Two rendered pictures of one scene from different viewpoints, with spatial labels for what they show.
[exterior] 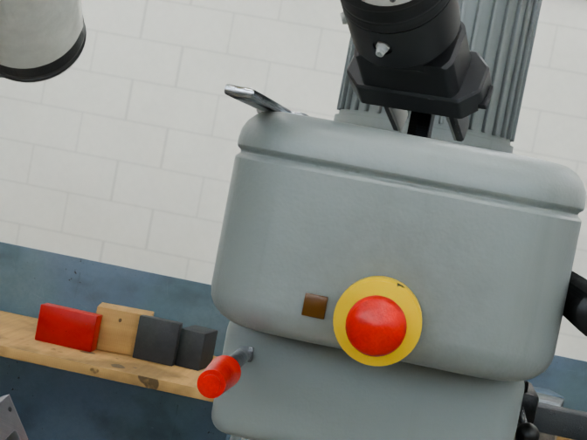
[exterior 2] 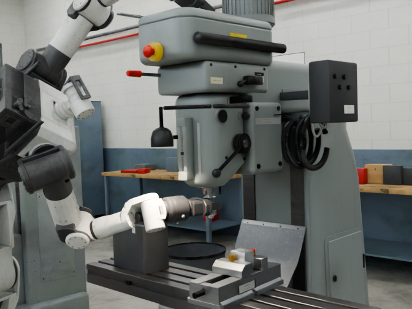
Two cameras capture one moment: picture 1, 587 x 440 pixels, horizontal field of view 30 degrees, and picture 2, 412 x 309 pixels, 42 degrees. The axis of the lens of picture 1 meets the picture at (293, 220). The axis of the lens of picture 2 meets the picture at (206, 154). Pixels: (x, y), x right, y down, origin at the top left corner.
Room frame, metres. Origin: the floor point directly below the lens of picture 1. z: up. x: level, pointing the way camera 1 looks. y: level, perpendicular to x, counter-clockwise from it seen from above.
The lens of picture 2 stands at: (-0.54, -1.23, 1.52)
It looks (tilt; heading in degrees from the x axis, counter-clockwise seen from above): 3 degrees down; 37
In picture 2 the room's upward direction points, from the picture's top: 2 degrees counter-clockwise
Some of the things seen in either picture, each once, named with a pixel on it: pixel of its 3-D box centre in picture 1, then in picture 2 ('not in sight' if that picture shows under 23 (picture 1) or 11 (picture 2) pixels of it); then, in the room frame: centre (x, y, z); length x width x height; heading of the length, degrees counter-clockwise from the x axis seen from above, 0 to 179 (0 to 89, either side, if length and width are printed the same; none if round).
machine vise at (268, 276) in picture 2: not in sight; (237, 276); (0.93, -0.23, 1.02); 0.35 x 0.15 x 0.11; 176
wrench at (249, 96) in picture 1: (265, 105); (146, 18); (0.83, 0.04, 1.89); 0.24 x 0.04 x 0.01; 174
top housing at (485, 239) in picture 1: (400, 233); (206, 42); (0.99, -0.10, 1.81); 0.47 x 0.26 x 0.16; 174
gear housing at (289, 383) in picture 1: (375, 368); (214, 80); (1.01, -0.10, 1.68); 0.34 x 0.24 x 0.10; 174
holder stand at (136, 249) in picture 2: not in sight; (140, 242); (1.00, 0.29, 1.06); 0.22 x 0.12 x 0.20; 78
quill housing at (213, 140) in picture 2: not in sight; (208, 140); (0.98, -0.10, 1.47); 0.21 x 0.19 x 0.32; 84
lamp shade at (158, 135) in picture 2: not in sight; (162, 137); (0.73, -0.10, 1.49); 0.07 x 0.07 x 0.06
